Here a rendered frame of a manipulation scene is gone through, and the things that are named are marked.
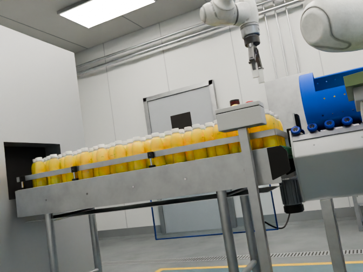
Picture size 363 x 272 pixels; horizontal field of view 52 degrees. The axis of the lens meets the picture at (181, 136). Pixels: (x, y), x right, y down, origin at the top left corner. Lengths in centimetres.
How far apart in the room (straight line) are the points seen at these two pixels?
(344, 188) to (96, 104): 544
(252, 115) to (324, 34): 62
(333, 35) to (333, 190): 90
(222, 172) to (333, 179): 50
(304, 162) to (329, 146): 13
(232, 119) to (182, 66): 435
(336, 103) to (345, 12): 73
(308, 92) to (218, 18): 53
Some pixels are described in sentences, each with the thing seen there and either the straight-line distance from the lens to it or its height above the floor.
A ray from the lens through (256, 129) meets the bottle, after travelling 179.
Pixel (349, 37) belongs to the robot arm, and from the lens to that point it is 114.
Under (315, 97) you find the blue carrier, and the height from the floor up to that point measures 109.
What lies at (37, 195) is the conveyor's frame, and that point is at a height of 85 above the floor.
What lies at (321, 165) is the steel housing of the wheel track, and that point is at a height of 78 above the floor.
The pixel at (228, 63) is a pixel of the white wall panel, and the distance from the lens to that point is 565.
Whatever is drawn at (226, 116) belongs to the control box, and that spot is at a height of 106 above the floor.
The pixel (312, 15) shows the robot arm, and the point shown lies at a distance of 113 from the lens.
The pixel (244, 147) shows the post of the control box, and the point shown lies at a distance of 165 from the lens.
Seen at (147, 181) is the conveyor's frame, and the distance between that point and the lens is 192.
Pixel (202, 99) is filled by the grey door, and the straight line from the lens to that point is 565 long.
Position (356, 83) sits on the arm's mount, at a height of 100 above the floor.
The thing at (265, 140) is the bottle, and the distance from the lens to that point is 175.
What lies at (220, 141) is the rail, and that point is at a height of 97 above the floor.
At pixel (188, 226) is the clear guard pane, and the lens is 240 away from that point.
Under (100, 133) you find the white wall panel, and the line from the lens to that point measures 665.
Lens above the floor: 82
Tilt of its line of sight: 7 degrees up
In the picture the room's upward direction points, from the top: 9 degrees counter-clockwise
